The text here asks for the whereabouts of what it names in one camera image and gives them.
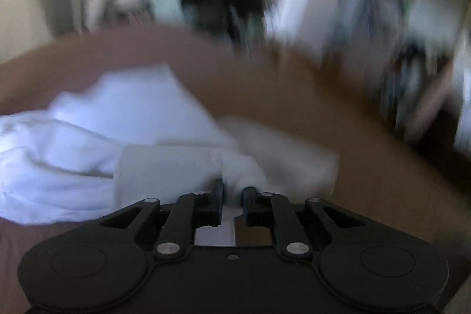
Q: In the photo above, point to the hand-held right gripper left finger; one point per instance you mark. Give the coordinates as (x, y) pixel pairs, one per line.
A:
(219, 198)

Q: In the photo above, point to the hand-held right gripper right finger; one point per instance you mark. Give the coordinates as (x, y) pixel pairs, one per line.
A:
(247, 203)

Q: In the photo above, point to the white shirt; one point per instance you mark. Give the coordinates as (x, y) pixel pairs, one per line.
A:
(110, 137)

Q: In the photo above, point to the pale green garment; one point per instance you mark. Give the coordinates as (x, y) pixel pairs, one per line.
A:
(167, 3)

